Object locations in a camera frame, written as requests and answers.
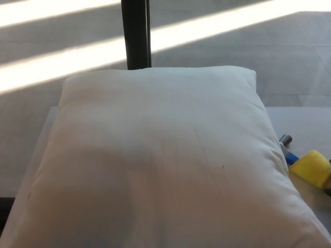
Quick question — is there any yellow foam handle wrap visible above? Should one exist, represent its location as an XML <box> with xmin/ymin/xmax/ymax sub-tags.
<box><xmin>288</xmin><ymin>149</ymin><xmax>331</xmax><ymax>189</ymax></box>

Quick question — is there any blue-handled steel claw hammer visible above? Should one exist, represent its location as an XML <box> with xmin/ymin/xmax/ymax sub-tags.
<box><xmin>278</xmin><ymin>133</ymin><xmax>331</xmax><ymax>189</ymax></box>

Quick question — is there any white square pillow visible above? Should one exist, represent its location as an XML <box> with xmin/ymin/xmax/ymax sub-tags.
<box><xmin>7</xmin><ymin>66</ymin><xmax>331</xmax><ymax>248</ymax></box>

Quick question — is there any black vertical post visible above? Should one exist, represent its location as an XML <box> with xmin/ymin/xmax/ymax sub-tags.
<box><xmin>121</xmin><ymin>0</ymin><xmax>153</xmax><ymax>70</ymax></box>

